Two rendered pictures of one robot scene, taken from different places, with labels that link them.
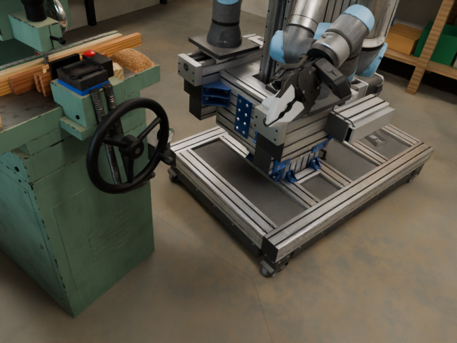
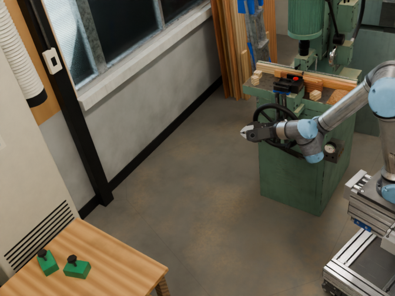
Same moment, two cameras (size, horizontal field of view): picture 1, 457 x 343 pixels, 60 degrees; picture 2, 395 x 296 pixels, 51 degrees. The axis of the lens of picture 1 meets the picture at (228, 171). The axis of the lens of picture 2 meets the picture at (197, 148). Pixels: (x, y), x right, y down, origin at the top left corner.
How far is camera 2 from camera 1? 1.82 m
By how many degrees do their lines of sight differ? 70
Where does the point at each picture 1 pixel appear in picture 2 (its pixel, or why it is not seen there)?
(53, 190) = not seen: hidden behind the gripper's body
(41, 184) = (260, 117)
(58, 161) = (270, 114)
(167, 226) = (344, 219)
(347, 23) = (293, 122)
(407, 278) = not seen: outside the picture
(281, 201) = (384, 271)
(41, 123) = (267, 94)
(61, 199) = not seen: hidden behind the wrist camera
